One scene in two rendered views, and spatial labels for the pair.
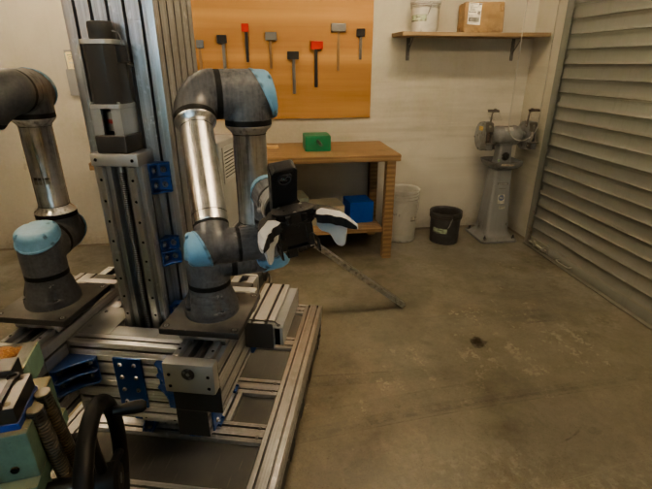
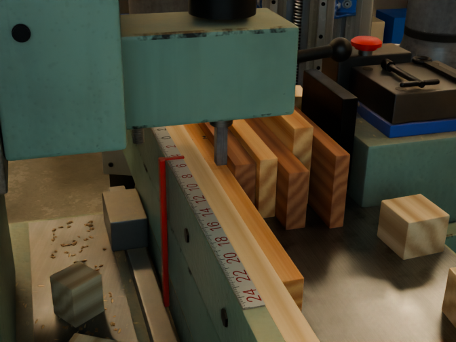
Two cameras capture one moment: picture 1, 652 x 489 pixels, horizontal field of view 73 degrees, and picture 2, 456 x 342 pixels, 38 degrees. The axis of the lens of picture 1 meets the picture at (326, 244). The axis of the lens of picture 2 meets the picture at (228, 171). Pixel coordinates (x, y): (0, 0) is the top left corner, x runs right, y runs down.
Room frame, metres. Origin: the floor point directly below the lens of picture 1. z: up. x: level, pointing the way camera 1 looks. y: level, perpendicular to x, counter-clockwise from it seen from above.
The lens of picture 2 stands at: (-0.05, 0.70, 1.18)
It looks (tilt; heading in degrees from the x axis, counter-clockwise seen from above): 25 degrees down; 359
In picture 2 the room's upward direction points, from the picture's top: 1 degrees clockwise
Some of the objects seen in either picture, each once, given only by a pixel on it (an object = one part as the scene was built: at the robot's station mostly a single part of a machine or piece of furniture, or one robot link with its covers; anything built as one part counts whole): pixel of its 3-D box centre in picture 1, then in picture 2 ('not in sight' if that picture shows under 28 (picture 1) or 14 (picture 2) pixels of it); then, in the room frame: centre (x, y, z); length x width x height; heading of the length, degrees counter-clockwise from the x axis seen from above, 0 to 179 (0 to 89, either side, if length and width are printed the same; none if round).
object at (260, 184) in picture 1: (271, 197); not in sight; (0.90, 0.12, 1.21); 0.11 x 0.08 x 0.09; 19
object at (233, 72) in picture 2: not in sight; (196, 74); (0.45, 0.73, 1.03); 0.14 x 0.07 x 0.09; 106
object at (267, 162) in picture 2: not in sight; (238, 150); (0.53, 0.69, 0.93); 0.17 x 0.02 x 0.06; 16
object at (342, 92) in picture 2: not in sight; (354, 125); (0.54, 0.58, 0.95); 0.09 x 0.07 x 0.09; 16
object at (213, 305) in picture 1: (211, 294); (434, 53); (1.10, 0.33, 0.87); 0.15 x 0.15 x 0.10
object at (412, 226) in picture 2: not in sight; (412, 226); (0.41, 0.55, 0.92); 0.04 x 0.04 x 0.03; 20
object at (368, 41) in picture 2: not in sight; (366, 43); (0.58, 0.57, 1.02); 0.03 x 0.03 x 0.01
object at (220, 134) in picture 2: not in sight; (220, 135); (0.45, 0.71, 0.97); 0.01 x 0.01 x 0.05; 16
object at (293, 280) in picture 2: not in sight; (183, 134); (0.59, 0.74, 0.92); 0.60 x 0.02 x 0.04; 16
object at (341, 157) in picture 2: not in sight; (286, 136); (0.55, 0.64, 0.93); 0.25 x 0.01 x 0.07; 16
